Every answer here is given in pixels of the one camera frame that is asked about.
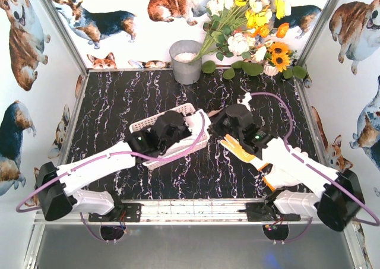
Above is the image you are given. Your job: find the small sunflower pot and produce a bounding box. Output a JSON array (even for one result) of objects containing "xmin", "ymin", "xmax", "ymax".
[{"xmin": 263, "ymin": 42, "xmax": 297, "ymax": 77}]

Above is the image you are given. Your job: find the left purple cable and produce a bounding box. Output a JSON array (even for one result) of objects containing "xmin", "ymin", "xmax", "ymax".
[{"xmin": 15, "ymin": 112, "xmax": 207, "ymax": 243}]

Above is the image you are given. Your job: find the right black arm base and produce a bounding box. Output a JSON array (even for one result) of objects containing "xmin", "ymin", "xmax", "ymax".
[{"xmin": 243, "ymin": 202, "xmax": 301, "ymax": 221}]

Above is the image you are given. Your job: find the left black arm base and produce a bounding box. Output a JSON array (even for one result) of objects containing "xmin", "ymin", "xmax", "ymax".
[{"xmin": 88, "ymin": 202, "xmax": 142, "ymax": 223}]

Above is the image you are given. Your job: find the white perforated storage basket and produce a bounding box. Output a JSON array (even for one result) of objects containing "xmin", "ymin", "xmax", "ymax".
[{"xmin": 129, "ymin": 103, "xmax": 211, "ymax": 170}]

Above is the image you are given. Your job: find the grey metal bucket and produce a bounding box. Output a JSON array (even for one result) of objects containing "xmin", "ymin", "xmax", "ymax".
[{"xmin": 169, "ymin": 40, "xmax": 202, "ymax": 85}]

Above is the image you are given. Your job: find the cream glove red cuff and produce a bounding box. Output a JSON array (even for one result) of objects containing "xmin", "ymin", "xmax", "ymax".
[{"xmin": 208, "ymin": 109, "xmax": 223, "ymax": 117}]

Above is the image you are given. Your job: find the purple cable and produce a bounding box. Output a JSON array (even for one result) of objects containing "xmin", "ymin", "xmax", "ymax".
[
  {"xmin": 15, "ymin": 112, "xmax": 207, "ymax": 243},
  {"xmin": 251, "ymin": 92, "xmax": 380, "ymax": 243}
]

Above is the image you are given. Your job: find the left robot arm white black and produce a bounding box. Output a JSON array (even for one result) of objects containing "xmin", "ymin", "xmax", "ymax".
[{"xmin": 35, "ymin": 110, "xmax": 211, "ymax": 221}]

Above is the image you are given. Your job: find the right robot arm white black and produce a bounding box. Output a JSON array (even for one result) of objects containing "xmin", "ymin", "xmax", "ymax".
[{"xmin": 209, "ymin": 93, "xmax": 365, "ymax": 232}]

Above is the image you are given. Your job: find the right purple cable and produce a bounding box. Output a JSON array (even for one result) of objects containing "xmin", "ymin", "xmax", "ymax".
[{"xmin": 251, "ymin": 92, "xmax": 380, "ymax": 243}]

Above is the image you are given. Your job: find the white glove orange cuff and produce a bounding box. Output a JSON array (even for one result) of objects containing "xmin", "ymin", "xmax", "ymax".
[{"xmin": 262, "ymin": 144, "xmax": 309, "ymax": 191}]

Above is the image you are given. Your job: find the aluminium front rail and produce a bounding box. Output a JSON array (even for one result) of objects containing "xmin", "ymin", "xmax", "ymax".
[{"xmin": 34, "ymin": 200, "xmax": 315, "ymax": 226}]

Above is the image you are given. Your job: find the artificial flower bouquet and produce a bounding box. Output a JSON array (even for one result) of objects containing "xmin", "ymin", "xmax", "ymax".
[{"xmin": 193, "ymin": 0, "xmax": 292, "ymax": 61}]

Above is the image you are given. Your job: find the yellow dotted work glove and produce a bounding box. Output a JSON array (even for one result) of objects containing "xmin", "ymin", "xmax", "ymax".
[{"xmin": 220, "ymin": 134, "xmax": 269, "ymax": 171}]

